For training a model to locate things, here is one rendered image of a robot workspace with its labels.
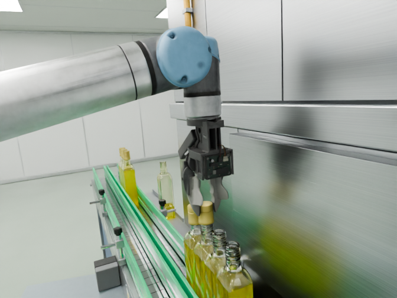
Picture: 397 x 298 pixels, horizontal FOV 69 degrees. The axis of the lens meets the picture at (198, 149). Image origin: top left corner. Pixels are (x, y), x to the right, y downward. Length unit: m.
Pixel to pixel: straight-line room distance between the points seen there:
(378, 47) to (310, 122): 0.15
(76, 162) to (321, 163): 6.06
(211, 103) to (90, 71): 0.26
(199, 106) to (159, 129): 6.06
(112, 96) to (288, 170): 0.36
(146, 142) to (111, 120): 0.88
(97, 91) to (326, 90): 0.36
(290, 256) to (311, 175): 0.19
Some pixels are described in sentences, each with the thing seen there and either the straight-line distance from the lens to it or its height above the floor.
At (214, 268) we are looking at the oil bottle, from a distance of 0.63.
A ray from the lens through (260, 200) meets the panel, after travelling 0.68.
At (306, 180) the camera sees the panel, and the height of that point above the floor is 1.26.
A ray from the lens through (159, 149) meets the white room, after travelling 6.65.
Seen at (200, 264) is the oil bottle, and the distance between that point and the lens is 0.69.
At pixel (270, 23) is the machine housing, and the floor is 1.56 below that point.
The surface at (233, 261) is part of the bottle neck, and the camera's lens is 0.58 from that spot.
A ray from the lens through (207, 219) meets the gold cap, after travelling 0.65.
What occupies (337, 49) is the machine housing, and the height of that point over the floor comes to 1.48.
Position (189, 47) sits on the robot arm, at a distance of 0.39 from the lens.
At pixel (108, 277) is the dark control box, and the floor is 0.80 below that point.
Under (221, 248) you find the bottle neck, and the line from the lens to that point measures 0.63.
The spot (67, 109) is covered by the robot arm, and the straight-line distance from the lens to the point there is 0.37.
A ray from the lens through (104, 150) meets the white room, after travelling 6.41.
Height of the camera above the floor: 1.43
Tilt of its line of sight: 11 degrees down
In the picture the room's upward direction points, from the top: 4 degrees counter-clockwise
